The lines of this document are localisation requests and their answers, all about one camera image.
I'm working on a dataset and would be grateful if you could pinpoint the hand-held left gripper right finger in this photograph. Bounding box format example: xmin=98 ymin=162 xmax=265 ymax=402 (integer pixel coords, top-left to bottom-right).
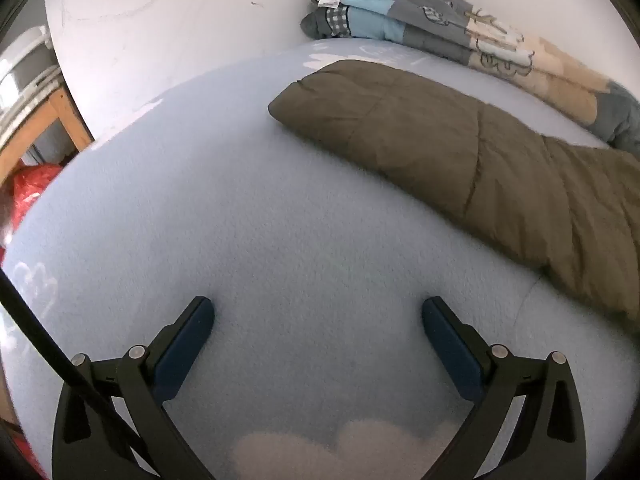
xmin=421 ymin=296 xmax=587 ymax=480

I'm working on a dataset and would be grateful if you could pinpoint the grey striped bundle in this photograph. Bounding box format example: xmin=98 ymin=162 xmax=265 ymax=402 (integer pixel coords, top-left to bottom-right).
xmin=0 ymin=25 xmax=66 ymax=131

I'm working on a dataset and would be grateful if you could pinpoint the wooden shelf frame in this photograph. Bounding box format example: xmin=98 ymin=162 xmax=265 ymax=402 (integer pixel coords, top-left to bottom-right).
xmin=0 ymin=85 xmax=93 ymax=186

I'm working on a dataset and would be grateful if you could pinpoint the red plastic bag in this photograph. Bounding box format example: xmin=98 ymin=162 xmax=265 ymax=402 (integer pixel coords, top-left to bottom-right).
xmin=0 ymin=162 xmax=63 ymax=261

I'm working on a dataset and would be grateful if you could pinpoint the black cable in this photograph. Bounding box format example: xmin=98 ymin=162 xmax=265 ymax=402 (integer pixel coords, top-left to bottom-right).
xmin=0 ymin=267 xmax=161 ymax=476

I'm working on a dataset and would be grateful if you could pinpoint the light blue fleece blanket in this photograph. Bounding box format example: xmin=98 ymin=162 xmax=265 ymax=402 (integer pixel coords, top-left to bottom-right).
xmin=0 ymin=40 xmax=640 ymax=480

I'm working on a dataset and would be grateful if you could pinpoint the patchwork printed quilt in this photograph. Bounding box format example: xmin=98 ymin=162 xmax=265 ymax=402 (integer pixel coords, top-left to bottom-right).
xmin=300 ymin=0 xmax=640 ymax=153

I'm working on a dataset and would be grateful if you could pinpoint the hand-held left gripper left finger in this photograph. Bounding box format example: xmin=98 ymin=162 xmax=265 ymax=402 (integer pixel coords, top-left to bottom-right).
xmin=52 ymin=296 xmax=216 ymax=480

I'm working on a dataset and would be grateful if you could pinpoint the olive quilted jacket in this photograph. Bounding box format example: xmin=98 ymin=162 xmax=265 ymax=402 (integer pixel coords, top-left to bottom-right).
xmin=267 ymin=59 xmax=640 ymax=335

